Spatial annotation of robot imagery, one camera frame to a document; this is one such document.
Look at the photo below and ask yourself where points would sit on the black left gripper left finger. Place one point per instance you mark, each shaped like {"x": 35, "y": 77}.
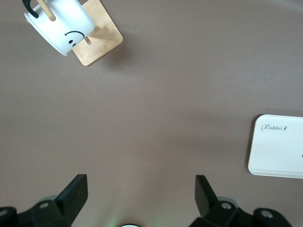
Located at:
{"x": 71, "y": 198}

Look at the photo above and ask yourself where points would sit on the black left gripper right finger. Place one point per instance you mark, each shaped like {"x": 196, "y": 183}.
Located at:
{"x": 206, "y": 201}

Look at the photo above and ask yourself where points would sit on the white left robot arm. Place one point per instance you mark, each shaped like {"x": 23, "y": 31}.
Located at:
{"x": 131, "y": 225}

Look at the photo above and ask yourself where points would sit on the white rabbit print tray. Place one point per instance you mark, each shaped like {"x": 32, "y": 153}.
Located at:
{"x": 277, "y": 151}

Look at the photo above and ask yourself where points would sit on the wooden mug stand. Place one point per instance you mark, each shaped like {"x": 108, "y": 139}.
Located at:
{"x": 101, "y": 40}

